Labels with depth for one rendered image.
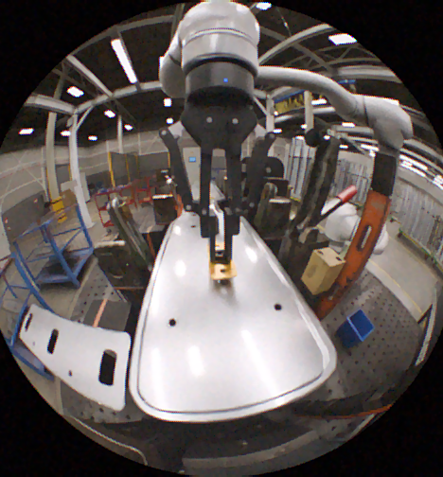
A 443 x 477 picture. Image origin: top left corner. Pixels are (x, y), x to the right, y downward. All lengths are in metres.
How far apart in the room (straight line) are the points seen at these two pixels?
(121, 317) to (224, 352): 0.15
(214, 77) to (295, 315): 0.27
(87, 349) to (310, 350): 0.26
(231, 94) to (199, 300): 0.23
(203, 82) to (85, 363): 0.31
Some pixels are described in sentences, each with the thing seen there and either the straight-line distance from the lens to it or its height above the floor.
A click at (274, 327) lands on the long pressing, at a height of 1.00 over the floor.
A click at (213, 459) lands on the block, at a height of 1.00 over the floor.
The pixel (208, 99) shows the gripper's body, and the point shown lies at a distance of 0.17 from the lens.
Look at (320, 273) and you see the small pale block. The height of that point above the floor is 1.05.
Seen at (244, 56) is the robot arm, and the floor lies 1.27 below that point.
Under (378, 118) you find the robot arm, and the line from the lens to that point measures 0.64.
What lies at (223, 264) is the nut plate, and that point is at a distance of 0.20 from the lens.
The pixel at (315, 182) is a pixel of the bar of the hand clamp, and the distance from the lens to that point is 0.25.
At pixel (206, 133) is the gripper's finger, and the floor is 1.19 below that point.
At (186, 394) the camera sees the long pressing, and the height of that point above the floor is 1.00.
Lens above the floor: 1.15
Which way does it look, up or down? 30 degrees down
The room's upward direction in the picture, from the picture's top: straight up
